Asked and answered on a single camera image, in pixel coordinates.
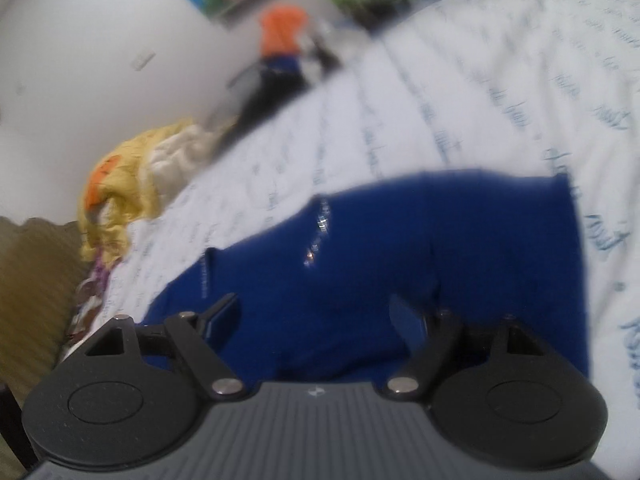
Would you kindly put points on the yellow quilt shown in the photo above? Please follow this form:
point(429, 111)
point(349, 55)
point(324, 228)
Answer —
point(135, 175)

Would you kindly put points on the white printed bed sheet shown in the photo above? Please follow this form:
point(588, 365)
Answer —
point(450, 85)

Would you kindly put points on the orange cloth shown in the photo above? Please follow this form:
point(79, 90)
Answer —
point(282, 27)

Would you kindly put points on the white wall switch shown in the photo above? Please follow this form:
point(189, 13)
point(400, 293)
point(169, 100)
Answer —
point(142, 61)

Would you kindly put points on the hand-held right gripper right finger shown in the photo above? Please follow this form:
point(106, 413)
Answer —
point(406, 316)

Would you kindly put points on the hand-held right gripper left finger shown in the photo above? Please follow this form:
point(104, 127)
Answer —
point(220, 316)

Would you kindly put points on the blue garment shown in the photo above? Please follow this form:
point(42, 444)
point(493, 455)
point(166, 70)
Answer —
point(360, 260)

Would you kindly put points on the purple printed cloth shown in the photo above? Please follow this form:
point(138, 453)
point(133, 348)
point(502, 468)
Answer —
point(97, 285)

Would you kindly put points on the brown ribbed headboard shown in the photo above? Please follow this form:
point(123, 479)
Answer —
point(35, 285)

